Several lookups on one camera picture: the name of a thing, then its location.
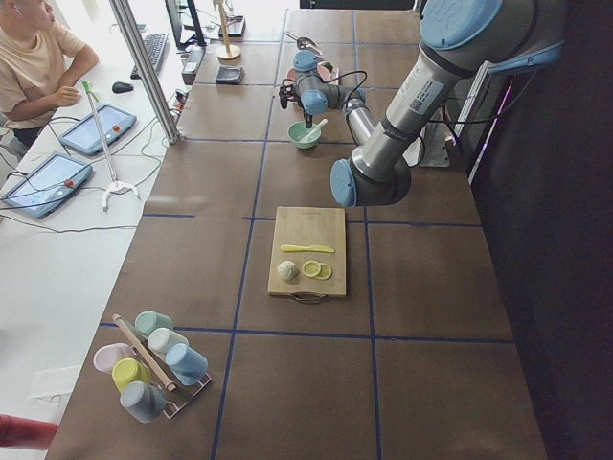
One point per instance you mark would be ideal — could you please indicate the white plastic spoon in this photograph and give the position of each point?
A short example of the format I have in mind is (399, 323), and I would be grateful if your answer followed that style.
(314, 133)

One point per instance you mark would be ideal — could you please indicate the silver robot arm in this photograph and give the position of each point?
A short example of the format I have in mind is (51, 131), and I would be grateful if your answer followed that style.
(456, 38)

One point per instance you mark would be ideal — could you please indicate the green ceramic bowl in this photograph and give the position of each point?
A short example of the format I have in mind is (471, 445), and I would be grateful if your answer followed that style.
(296, 131)

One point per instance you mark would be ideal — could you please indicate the pink bowl of ice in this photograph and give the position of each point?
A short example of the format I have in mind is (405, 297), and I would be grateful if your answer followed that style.
(322, 71)

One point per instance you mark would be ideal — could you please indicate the steel ice scoop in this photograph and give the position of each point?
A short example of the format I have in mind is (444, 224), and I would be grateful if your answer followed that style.
(304, 43)

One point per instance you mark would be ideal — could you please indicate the folded grey cloth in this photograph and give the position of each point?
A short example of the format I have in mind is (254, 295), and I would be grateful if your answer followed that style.
(229, 75)

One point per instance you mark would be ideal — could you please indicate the wooden mug tree stand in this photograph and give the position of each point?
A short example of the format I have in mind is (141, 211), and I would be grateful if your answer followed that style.
(227, 51)

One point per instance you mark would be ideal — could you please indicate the black flat box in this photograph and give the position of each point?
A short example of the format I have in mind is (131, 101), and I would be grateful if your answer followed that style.
(191, 60)

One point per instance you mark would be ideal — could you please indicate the wooden cutting board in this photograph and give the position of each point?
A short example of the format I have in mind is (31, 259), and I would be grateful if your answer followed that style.
(309, 254)

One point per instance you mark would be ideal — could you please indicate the yellow plastic knife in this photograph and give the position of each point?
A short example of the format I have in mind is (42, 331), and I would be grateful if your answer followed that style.
(318, 248)

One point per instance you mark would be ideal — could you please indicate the lemon slice upper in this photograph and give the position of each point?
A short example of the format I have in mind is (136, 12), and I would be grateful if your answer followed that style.
(311, 268)

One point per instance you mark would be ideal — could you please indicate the lemon slice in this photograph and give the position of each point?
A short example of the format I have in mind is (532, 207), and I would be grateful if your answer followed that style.
(324, 273)
(311, 268)

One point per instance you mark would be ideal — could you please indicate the white bun toy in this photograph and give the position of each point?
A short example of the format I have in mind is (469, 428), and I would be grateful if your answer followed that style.
(288, 270)

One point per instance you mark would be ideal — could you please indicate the lemon slice lower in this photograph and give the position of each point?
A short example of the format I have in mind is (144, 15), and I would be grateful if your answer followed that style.
(324, 273)

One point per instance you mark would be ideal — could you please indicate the black keyboard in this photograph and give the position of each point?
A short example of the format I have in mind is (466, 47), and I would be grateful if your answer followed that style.
(157, 47)

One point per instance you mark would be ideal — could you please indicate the black computer mouse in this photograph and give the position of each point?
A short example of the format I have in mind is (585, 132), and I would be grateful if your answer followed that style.
(120, 87)

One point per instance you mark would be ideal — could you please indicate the reacher grabber tool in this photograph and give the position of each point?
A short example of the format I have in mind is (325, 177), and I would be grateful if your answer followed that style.
(116, 185)

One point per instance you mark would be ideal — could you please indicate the far teach pendant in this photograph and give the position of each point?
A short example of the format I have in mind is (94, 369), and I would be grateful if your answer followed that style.
(84, 137)

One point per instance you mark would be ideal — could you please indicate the teach pendant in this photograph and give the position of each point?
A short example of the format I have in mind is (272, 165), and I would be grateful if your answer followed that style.
(84, 137)
(41, 191)

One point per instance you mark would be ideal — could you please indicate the green cup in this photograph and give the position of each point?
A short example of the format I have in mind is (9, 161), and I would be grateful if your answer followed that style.
(147, 321)

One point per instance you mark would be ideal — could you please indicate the white cup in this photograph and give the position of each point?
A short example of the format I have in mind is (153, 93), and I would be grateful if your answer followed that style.
(162, 339)

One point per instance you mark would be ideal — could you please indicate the seated person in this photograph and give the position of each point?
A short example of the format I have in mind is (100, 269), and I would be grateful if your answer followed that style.
(41, 63)

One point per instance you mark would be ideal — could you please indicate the blue cup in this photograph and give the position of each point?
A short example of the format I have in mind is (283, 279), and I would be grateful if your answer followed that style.
(186, 363)

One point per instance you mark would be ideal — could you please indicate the near teach pendant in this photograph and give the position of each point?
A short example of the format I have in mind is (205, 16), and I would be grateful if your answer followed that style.
(41, 191)

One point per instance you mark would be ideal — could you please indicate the yellow cup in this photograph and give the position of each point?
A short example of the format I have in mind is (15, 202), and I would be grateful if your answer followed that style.
(127, 370)

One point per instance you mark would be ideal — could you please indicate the white cup rack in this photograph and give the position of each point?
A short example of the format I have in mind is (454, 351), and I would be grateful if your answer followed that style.
(181, 397)

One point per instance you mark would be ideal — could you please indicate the pink cup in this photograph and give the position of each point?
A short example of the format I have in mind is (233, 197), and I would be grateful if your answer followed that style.
(107, 356)

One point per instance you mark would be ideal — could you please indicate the grey cup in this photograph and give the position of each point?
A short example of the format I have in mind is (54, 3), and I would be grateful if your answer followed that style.
(144, 401)

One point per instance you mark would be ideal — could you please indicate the red fire extinguisher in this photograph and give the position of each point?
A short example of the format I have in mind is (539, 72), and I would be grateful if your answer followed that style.
(25, 433)

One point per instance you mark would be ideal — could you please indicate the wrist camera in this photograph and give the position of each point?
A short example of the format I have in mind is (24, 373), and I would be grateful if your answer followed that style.
(287, 93)

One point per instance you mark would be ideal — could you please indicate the white pedestal column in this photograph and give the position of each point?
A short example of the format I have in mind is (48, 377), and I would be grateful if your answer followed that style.
(429, 149)

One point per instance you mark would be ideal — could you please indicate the aluminium frame post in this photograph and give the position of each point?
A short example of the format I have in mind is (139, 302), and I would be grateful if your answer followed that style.
(137, 49)

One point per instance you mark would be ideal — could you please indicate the wooden rack handle bar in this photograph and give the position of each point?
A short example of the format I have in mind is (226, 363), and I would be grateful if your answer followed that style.
(138, 344)

